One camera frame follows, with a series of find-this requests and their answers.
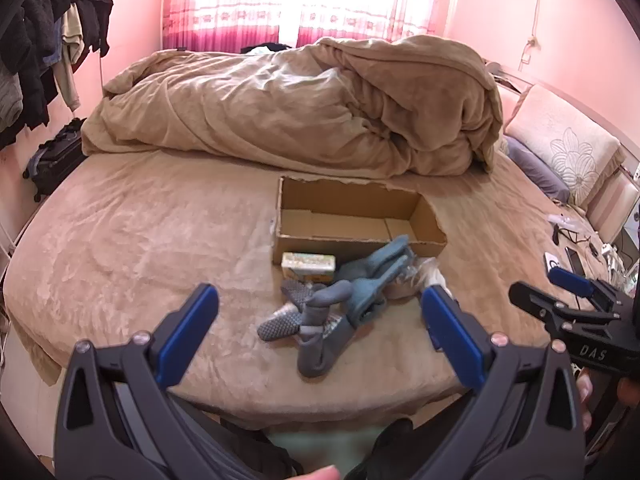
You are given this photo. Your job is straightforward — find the clear bag of brown snacks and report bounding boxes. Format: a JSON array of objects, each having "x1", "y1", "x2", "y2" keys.
[{"x1": 392, "y1": 256, "x2": 453, "y2": 303}]

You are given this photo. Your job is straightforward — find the beige hanging shirt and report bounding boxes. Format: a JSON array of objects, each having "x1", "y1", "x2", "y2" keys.
[{"x1": 54, "y1": 2, "x2": 86, "y2": 111}]

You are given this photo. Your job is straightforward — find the small yellow green box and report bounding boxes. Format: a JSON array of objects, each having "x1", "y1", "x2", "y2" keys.
[{"x1": 281, "y1": 252, "x2": 337, "y2": 283}]

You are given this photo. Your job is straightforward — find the blue grey sock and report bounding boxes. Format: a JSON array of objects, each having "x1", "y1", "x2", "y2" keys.
[{"x1": 336, "y1": 235, "x2": 416, "y2": 323}]

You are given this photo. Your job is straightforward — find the black suitcase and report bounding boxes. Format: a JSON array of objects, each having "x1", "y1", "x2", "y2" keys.
[{"x1": 22, "y1": 118, "x2": 89, "y2": 203}]

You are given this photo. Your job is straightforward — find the person's left hand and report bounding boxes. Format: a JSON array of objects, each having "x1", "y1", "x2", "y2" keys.
[{"x1": 289, "y1": 465, "x2": 342, "y2": 480}]

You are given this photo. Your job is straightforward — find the dark cloth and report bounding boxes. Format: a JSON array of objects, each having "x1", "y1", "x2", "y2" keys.
[{"x1": 240, "y1": 41, "x2": 293, "y2": 56}]

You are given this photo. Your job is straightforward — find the beige duvet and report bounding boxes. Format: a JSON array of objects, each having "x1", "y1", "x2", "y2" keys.
[{"x1": 81, "y1": 35, "x2": 503, "y2": 178}]

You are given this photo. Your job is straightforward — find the purple pillow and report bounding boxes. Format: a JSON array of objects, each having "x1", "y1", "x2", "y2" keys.
[{"x1": 504, "y1": 135, "x2": 572, "y2": 204}]

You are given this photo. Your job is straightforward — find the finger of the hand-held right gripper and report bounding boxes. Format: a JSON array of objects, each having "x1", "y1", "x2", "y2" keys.
[
  {"x1": 547, "y1": 266, "x2": 626, "y2": 313},
  {"x1": 508, "y1": 281, "x2": 621, "y2": 333}
]

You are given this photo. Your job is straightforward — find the cardboard box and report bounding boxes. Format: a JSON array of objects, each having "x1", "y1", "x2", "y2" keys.
[{"x1": 271, "y1": 176, "x2": 448, "y2": 267}]

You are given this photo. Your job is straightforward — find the person's dark pants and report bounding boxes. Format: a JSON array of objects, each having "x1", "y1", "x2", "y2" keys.
[{"x1": 200, "y1": 405, "x2": 418, "y2": 480}]

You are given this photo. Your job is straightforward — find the black smartphone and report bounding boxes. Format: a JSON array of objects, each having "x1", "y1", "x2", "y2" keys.
[{"x1": 565, "y1": 246, "x2": 587, "y2": 277}]

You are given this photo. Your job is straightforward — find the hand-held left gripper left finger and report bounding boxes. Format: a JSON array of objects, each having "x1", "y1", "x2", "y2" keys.
[{"x1": 52, "y1": 282, "x2": 261, "y2": 480}]

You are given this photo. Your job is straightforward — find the grey sock with dotted sole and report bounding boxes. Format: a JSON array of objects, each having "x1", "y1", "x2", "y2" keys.
[{"x1": 257, "y1": 280, "x2": 358, "y2": 379}]

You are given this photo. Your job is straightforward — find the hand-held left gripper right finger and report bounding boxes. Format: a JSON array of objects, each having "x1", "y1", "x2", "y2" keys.
[{"x1": 400, "y1": 284, "x2": 587, "y2": 480}]

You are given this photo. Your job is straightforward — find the floral headboard cushion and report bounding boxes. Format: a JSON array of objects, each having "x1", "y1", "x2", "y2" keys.
[{"x1": 504, "y1": 84, "x2": 627, "y2": 213}]

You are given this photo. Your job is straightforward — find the person's right hand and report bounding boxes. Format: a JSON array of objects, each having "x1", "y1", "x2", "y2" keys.
[{"x1": 574, "y1": 367, "x2": 597, "y2": 433}]

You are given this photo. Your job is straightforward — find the dark hanging jackets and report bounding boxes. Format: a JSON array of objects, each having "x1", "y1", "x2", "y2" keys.
[{"x1": 0, "y1": 0, "x2": 114, "y2": 151}]

